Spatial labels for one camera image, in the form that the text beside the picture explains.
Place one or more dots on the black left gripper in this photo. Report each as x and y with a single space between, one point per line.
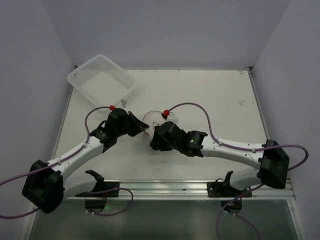
131 123

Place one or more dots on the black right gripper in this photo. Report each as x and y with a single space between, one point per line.
157 139

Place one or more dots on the round white mesh laundry bag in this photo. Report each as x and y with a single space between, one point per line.
154 119

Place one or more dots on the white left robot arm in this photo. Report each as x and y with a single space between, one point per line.
48 183

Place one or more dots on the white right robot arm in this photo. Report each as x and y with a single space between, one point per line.
267 163

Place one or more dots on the white plastic basket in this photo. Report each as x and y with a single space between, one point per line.
102 82

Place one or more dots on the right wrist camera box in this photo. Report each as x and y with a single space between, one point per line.
169 117

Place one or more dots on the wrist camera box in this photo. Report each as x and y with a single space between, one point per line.
169 117
121 104

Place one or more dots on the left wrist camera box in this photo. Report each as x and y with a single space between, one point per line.
121 104

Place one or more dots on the aluminium mounting rail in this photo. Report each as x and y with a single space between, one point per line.
187 190

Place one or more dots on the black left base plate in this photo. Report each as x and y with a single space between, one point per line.
110 190

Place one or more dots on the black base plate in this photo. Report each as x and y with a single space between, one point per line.
221 189
110 190

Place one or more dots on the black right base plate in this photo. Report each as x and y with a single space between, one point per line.
221 189

